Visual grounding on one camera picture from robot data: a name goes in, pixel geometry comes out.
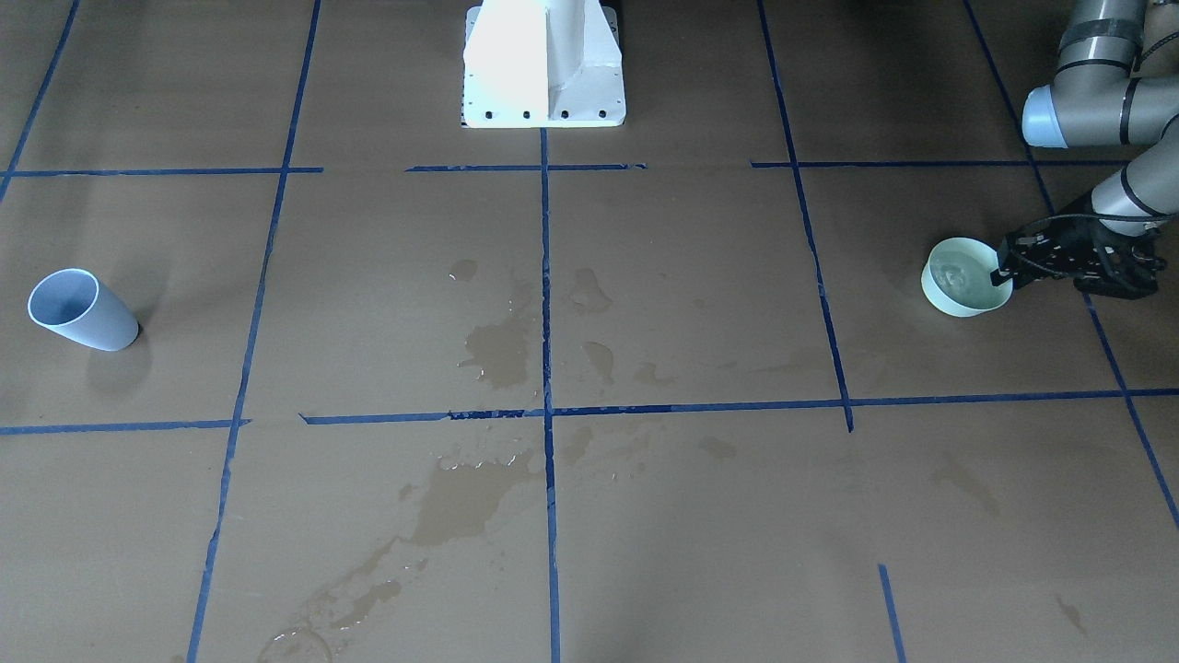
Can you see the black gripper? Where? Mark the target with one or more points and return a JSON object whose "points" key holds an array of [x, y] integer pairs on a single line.
{"points": [[1071, 249]]}

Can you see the mint green bowl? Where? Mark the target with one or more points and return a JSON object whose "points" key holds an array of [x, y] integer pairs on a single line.
{"points": [[956, 279]]}

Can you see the light blue plastic cup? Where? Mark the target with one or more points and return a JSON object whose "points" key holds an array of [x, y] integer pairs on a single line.
{"points": [[76, 304]]}

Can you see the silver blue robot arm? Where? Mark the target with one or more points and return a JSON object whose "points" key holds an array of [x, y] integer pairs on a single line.
{"points": [[1097, 98]]}

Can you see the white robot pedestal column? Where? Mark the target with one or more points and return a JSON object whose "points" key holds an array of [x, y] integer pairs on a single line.
{"points": [[543, 64]]}

